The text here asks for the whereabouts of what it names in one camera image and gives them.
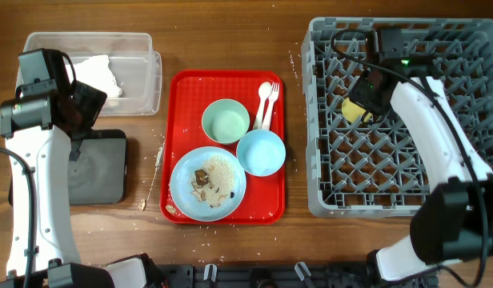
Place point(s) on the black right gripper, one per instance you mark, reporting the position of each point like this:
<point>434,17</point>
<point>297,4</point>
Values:
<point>361,96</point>

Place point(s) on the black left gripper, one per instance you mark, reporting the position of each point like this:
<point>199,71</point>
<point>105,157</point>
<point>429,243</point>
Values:
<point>91,99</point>

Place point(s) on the white napkin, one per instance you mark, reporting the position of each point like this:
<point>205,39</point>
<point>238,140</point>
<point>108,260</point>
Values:
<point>96,72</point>

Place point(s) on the yellow plastic cup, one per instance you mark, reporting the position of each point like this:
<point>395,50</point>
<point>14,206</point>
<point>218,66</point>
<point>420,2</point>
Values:
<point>351,112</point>

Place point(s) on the white plastic fork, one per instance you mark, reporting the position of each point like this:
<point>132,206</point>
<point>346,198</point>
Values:
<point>274,96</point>

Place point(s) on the white plastic spoon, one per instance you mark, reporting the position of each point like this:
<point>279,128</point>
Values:
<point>264,92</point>

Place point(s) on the green plastic bowl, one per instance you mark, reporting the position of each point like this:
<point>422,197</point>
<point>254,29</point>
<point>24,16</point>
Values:
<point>225,121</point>

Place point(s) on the light blue bowl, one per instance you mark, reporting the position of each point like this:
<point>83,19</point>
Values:
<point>261,153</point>

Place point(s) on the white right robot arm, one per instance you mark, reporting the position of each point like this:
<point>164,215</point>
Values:
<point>455,223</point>

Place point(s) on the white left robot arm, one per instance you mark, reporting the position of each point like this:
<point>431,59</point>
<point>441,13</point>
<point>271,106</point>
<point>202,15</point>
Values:
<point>43,251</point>

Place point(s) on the black waste bin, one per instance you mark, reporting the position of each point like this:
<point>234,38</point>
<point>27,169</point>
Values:
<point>73,172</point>

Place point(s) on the blue-grey dishwasher rack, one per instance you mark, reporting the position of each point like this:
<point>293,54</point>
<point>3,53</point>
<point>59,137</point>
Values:
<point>374,171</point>

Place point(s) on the clear plastic bin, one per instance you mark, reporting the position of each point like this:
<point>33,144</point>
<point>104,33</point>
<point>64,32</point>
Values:
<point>133,61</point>

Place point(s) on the red plastic tray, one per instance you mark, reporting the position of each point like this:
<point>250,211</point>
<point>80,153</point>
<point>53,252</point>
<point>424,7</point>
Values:
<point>191,92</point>

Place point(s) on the food crumb on table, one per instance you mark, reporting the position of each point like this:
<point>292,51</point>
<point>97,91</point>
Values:
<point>142,205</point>

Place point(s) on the light blue plate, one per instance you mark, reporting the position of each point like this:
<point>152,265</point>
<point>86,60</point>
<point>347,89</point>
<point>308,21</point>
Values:
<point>180,187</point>

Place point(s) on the black mounting rail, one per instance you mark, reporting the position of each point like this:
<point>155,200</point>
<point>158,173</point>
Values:
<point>333,275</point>

